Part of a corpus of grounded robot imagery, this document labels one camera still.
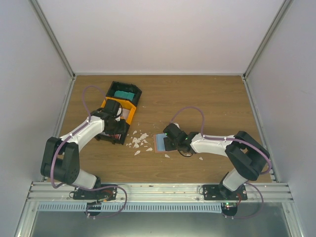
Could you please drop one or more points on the pale pink cards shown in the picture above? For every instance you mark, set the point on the pale pink cards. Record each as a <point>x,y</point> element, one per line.
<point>125,114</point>

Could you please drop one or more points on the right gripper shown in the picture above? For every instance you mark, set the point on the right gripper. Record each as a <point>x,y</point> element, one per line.
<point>168,146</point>

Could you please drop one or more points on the black bin with teal cards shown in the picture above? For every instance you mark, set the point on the black bin with teal cards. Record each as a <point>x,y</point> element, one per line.
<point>125,87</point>

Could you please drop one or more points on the grey slotted cable duct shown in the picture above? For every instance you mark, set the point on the grey slotted cable duct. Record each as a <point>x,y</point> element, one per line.
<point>132,207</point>

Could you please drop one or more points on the white debris pile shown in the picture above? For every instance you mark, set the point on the white debris pile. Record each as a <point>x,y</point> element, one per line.
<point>139,142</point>

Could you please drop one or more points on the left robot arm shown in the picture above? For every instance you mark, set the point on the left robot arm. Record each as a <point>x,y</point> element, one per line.
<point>61,162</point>

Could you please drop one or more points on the black bin with red cards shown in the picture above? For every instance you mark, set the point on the black bin with red cards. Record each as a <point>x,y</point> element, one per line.
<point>102,136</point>

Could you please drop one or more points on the teal cards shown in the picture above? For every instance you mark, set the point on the teal cards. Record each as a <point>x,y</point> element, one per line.
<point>124,95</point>

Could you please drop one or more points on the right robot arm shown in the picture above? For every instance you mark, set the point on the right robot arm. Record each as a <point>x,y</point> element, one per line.
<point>247,156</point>

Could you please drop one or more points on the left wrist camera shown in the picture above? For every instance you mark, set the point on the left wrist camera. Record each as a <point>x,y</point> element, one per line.
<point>119,115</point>

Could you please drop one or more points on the yellow bin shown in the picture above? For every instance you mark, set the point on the yellow bin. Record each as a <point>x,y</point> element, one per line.
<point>129,109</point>

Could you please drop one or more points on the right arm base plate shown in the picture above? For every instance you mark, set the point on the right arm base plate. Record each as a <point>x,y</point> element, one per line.
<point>218,192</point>

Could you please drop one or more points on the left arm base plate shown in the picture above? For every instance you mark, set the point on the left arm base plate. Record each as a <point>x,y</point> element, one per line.
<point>106,194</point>

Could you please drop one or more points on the red and white cards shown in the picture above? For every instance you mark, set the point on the red and white cards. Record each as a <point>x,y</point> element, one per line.
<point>114,136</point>

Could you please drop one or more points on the aluminium mounting rail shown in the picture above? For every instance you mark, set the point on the aluminium mounting rail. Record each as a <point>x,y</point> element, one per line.
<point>164,192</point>

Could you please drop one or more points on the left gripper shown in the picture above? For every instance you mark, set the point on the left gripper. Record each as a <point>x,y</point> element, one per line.
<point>122,130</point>

